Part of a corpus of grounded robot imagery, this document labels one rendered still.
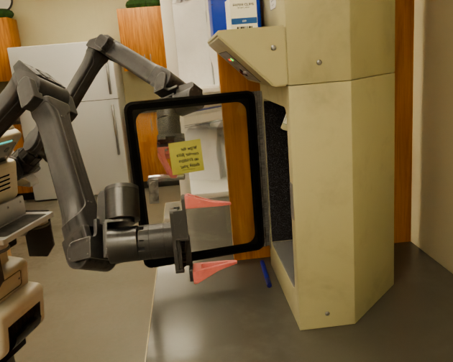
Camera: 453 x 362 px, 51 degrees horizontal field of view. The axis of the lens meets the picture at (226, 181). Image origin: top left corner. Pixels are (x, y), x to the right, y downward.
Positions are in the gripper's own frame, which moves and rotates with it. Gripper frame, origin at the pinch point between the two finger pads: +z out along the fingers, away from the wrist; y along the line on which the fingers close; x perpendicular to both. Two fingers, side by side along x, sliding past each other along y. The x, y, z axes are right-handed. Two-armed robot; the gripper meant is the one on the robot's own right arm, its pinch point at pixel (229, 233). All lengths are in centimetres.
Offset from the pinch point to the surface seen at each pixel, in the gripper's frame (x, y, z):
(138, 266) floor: 288, -61, -59
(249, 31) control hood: 1.4, 32.8, 6.8
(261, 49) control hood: 2.0, 29.9, 8.6
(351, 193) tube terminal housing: 7.7, 3.6, 23.5
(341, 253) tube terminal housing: 10.0, -7.8, 21.2
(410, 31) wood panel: 39, 39, 51
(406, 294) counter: 22.0, -20.9, 37.9
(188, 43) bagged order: 139, 66, -4
